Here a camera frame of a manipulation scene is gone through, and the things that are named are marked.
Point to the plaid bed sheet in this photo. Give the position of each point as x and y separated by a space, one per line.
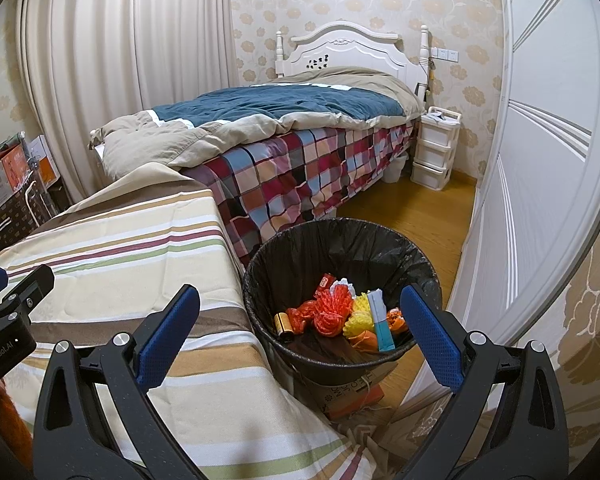
290 180

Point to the beige and blue duvet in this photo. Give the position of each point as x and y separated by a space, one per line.
280 105

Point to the person's orange fleece clothing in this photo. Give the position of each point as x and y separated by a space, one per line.
12 425

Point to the white tissue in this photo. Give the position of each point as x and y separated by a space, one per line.
344 289

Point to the white wooden bed frame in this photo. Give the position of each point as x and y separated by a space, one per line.
350 47

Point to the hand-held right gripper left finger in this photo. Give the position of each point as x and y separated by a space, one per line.
165 330

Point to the striped tablecloth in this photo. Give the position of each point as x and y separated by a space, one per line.
130 240

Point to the orange plastic bag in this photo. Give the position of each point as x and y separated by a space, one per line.
397 320

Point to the small white orange cardboard box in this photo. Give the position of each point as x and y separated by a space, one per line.
45 160

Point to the white plastic drawer unit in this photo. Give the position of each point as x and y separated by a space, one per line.
432 155

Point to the white wall socket plate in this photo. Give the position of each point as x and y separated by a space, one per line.
444 53

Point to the printed cardboard box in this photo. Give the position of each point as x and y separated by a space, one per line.
340 390

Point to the white plastic bucket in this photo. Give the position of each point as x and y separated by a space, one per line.
396 169

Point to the cream curtain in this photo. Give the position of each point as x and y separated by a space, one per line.
130 60

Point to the red plastic bag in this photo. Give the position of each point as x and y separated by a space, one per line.
302 317

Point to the white wardrobe door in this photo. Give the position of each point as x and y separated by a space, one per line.
530 160

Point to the orange paper bag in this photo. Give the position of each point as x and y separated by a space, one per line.
365 342

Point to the gold metal cylinder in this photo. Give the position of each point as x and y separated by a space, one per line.
282 324

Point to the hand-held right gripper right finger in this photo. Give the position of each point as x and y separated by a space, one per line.
430 340

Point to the black trash bin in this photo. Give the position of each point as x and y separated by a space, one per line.
330 245

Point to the white and orange cardboard box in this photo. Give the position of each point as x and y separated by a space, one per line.
0 180

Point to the orange foam fruit net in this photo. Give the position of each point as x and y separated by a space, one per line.
332 310

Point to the yellow foam fruit net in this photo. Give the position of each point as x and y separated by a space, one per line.
360 317

